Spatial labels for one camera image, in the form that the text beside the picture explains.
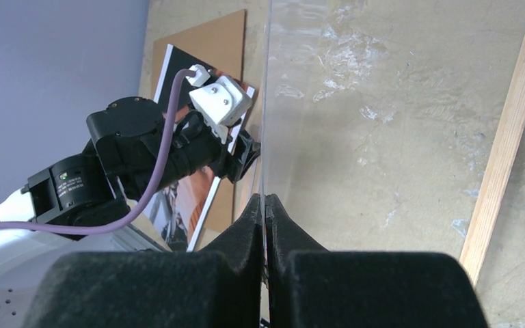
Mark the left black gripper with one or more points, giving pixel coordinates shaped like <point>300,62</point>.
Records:
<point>194,147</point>

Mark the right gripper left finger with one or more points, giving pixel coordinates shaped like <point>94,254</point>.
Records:
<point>230,273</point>

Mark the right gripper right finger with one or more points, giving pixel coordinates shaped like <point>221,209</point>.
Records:
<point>297,270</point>

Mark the printed photo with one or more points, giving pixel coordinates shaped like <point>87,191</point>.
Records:
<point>178,210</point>

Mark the clear glass pane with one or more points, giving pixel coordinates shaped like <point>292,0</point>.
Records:
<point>380,116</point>

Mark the white wooden picture frame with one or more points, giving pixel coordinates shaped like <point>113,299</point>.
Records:
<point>497,172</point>

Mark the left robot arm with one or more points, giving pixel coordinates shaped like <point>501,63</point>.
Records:
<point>133,152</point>

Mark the brown cardboard backing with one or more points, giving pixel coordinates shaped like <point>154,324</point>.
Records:
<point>219,42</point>

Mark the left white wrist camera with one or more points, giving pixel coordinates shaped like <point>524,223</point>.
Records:
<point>221,100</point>

